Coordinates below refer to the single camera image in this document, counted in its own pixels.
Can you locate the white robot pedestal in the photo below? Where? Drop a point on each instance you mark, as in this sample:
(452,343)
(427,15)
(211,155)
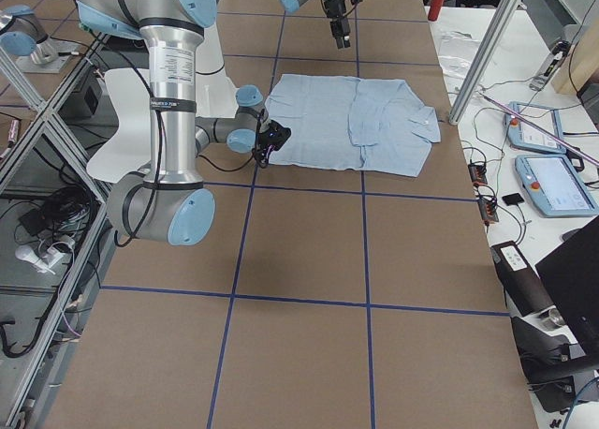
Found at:
(215,91)

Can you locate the white plastic chair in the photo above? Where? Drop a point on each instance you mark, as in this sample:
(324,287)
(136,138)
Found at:
(130,147)

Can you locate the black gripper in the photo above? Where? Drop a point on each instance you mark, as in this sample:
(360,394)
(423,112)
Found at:
(334,10)
(265,141)

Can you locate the reacher grabber stick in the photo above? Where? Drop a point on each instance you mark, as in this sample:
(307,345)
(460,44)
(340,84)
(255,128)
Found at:
(523,119)

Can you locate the black monitor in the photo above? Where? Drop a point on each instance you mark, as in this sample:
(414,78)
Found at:
(569,274)

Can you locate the clear plastic bag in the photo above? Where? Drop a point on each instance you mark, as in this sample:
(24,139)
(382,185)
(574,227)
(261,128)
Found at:
(456,52)

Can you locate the black label printer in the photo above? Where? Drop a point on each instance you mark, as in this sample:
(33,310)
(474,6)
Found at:
(519,279)

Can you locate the red circuit board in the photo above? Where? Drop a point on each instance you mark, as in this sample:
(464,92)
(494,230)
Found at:
(477,174)

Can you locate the aluminium frame post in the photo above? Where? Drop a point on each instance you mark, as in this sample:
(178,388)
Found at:
(498,24)

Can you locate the near blue teach pendant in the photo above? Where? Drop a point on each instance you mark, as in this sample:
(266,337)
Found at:
(554,186)

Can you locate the light blue button shirt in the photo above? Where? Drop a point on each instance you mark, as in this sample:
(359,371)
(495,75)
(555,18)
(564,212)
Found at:
(348,123)

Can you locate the white power strip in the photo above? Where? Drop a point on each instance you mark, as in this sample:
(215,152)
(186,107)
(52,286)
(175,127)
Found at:
(42,263)

